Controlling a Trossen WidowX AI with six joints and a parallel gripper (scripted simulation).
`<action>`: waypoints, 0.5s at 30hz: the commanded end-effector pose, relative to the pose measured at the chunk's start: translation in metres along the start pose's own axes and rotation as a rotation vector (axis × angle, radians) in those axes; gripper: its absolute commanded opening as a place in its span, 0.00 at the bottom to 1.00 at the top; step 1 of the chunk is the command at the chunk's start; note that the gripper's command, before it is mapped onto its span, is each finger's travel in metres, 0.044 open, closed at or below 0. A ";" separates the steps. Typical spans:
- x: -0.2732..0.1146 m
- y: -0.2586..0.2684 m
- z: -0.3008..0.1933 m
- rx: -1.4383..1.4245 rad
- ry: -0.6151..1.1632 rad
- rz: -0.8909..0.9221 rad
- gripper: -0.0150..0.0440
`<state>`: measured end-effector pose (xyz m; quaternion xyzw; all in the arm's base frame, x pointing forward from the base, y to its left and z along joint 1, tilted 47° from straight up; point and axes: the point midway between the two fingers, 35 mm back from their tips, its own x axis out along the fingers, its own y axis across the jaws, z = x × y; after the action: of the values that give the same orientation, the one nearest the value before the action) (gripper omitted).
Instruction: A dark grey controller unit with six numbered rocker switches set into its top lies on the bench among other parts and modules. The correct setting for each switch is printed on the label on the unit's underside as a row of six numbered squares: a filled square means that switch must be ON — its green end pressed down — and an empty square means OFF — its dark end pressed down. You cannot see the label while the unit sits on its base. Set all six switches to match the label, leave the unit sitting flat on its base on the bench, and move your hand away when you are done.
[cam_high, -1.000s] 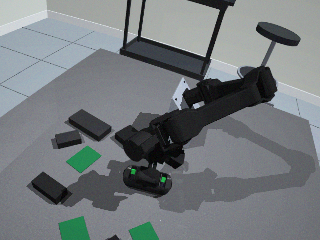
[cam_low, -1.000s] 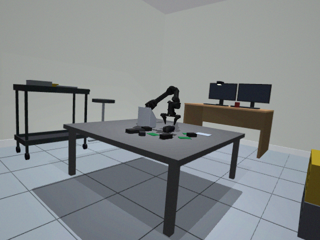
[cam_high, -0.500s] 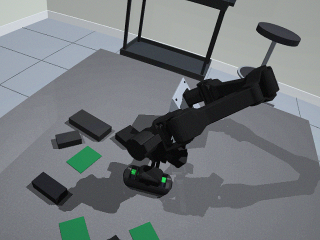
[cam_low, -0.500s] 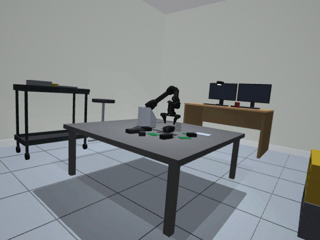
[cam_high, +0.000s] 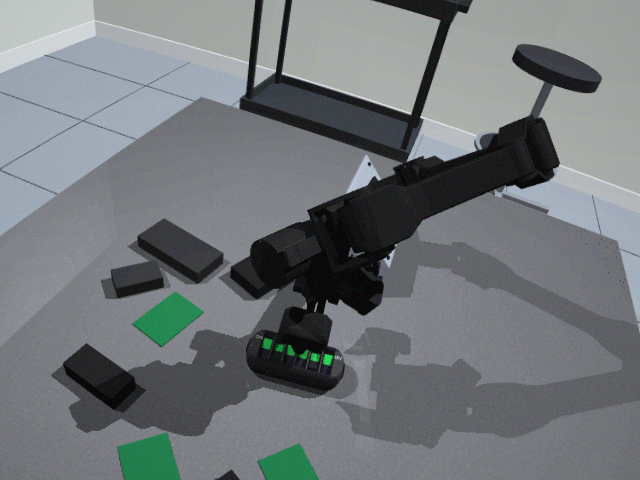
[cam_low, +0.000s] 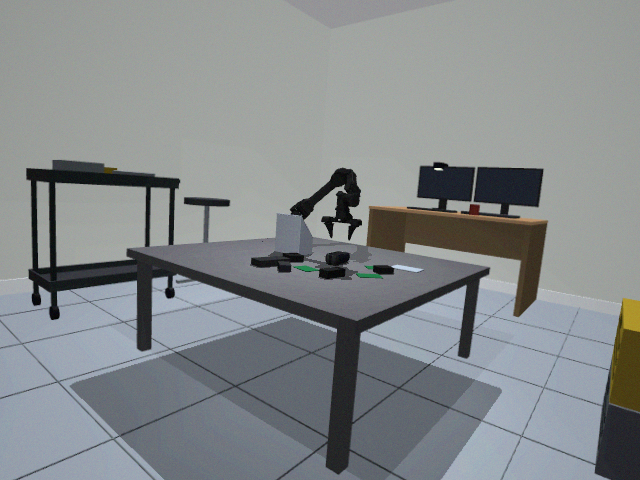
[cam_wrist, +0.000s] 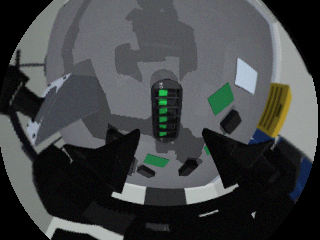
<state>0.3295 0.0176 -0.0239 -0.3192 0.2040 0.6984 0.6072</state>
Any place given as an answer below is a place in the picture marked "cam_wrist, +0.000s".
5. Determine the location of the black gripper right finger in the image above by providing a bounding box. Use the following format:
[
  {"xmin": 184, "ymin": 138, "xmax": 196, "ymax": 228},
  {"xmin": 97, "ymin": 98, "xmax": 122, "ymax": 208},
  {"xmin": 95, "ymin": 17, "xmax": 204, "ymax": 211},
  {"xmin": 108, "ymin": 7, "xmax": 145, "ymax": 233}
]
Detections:
[{"xmin": 201, "ymin": 128, "xmax": 275, "ymax": 189}]

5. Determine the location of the dark grey switch controller unit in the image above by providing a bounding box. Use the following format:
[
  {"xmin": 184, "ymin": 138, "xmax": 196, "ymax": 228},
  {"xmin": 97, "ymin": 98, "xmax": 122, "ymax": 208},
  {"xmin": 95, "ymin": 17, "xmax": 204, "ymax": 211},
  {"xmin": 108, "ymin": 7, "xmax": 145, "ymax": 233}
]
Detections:
[{"xmin": 151, "ymin": 79, "xmax": 183, "ymax": 143}]

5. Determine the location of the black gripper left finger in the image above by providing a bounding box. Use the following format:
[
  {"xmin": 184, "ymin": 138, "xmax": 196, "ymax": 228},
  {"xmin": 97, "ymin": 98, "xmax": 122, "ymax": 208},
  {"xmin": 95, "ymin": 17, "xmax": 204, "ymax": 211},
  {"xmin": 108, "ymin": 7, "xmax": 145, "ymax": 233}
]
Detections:
[{"xmin": 64, "ymin": 129, "xmax": 140, "ymax": 193}]

